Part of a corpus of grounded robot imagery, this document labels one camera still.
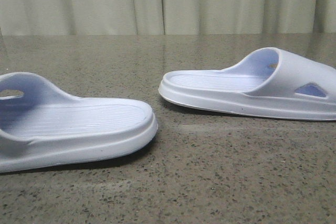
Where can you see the white pleated curtain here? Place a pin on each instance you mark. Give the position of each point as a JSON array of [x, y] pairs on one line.
[[169, 17]]

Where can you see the light blue left-side slipper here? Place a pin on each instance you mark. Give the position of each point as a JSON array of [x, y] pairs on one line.
[[45, 126]]

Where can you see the light blue right-side slipper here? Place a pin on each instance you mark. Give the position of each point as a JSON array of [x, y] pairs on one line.
[[269, 82]]

